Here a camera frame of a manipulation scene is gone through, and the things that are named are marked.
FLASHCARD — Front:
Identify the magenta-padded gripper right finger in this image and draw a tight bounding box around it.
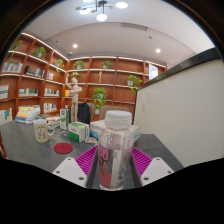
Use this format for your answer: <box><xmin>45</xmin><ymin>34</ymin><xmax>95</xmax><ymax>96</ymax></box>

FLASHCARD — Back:
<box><xmin>129</xmin><ymin>146</ymin><xmax>175</xmax><ymax>188</ymax></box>

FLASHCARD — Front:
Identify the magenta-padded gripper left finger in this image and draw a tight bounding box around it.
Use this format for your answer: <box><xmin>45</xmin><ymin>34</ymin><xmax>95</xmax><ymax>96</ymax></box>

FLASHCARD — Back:
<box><xmin>52</xmin><ymin>144</ymin><xmax>100</xmax><ymax>190</ymax></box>

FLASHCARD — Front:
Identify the clear red-labelled water bottle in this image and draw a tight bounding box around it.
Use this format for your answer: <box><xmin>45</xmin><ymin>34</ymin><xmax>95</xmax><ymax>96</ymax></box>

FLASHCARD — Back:
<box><xmin>97</xmin><ymin>109</ymin><xmax>135</xmax><ymax>192</ymax></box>

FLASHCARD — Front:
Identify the flat round red coaster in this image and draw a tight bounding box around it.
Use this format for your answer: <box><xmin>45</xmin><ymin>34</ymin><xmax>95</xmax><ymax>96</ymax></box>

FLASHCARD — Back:
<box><xmin>53</xmin><ymin>142</ymin><xmax>74</xmax><ymax>155</ymax></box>

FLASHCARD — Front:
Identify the small round printed badge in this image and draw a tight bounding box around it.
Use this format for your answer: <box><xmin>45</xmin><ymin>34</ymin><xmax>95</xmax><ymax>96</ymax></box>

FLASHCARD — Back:
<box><xmin>84</xmin><ymin>137</ymin><xmax>98</xmax><ymax>145</ymax></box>

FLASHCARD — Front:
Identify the flat green-white box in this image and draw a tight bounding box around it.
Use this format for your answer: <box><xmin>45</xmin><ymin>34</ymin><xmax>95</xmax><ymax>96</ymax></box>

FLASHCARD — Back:
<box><xmin>67</xmin><ymin>121</ymin><xmax>90</xmax><ymax>143</ymax></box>

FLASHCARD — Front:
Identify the yellow striped cartoon mug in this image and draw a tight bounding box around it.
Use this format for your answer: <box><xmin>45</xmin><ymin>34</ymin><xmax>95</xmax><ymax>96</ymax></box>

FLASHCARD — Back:
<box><xmin>32</xmin><ymin>118</ymin><xmax>56</xmax><ymax>144</ymax></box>

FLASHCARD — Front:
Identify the tall green-white carton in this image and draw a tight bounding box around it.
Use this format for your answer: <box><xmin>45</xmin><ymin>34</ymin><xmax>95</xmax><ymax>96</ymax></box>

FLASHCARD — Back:
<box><xmin>59</xmin><ymin>108</ymin><xmax>71</xmax><ymax>131</ymax></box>

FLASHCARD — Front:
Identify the dark book stack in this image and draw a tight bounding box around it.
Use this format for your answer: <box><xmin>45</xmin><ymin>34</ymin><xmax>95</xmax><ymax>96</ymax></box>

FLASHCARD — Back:
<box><xmin>43</xmin><ymin>114</ymin><xmax>62</xmax><ymax>129</ymax></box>

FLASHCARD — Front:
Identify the chair with dark jacket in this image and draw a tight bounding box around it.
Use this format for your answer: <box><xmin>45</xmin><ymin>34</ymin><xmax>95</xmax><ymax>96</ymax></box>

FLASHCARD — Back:
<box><xmin>75</xmin><ymin>101</ymin><xmax>92</xmax><ymax>125</ymax></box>

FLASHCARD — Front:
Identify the colourful book stack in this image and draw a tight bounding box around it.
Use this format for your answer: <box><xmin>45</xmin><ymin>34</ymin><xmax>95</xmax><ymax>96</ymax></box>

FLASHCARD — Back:
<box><xmin>14</xmin><ymin>104</ymin><xmax>42</xmax><ymax>125</ymax></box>

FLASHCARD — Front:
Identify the tan upholstered chair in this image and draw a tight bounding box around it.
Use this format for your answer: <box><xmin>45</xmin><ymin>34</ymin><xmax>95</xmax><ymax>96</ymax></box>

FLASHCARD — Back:
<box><xmin>98</xmin><ymin>104</ymin><xmax>132</xmax><ymax>122</ymax></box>

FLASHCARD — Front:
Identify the wooden shelf unit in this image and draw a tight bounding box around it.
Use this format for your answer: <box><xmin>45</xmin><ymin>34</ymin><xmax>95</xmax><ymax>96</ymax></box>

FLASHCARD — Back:
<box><xmin>0</xmin><ymin>32</ymin><xmax>168</xmax><ymax>159</ymax></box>

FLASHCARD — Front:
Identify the ceiling air vent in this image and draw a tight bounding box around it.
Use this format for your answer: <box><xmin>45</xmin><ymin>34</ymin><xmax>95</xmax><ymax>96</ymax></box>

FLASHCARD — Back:
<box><xmin>120</xmin><ymin>22</ymin><xmax>149</xmax><ymax>32</ymax></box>

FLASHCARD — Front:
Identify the multi-globe ceiling lamp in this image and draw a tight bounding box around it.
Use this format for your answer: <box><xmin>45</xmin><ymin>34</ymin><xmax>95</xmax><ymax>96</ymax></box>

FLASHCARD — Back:
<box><xmin>74</xmin><ymin>0</ymin><xmax>129</xmax><ymax>23</ymax></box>

